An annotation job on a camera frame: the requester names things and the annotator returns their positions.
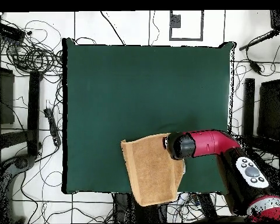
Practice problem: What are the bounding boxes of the tangled black cables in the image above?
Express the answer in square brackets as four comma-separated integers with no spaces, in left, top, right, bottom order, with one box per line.
[0,13,64,78]

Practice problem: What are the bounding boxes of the slim black power strip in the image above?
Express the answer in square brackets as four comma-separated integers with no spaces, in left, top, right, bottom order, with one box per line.
[43,107,62,147]

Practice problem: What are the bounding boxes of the black electronics box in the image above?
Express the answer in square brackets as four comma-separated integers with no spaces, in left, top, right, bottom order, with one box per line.
[0,21,26,42]

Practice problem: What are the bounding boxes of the dark green table cloth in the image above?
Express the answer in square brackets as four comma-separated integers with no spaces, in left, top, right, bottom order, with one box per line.
[61,38,235,195]

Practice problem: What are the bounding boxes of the black swivel chair base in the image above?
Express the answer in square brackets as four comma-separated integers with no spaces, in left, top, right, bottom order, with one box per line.
[0,153,37,223]

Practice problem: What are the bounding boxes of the black rod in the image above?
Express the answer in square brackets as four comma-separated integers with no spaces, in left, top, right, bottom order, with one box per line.
[238,29,280,51]

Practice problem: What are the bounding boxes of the dark flat panel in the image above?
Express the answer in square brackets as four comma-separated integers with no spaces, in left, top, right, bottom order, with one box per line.
[0,66,15,125]
[257,79,280,141]

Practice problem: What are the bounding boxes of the black metal stand foot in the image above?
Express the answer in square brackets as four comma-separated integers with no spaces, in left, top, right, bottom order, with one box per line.
[240,78,280,159]
[0,71,41,156]

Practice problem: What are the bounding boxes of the tan terry towel white label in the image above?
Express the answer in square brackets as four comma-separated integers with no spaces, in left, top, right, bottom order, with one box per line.
[120,132,186,207]

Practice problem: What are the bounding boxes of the black power adapter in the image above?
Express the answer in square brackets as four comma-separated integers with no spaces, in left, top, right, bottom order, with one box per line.
[248,59,263,76]

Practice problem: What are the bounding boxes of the dark square frame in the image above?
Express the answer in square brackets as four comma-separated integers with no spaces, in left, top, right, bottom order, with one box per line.
[169,10,204,42]

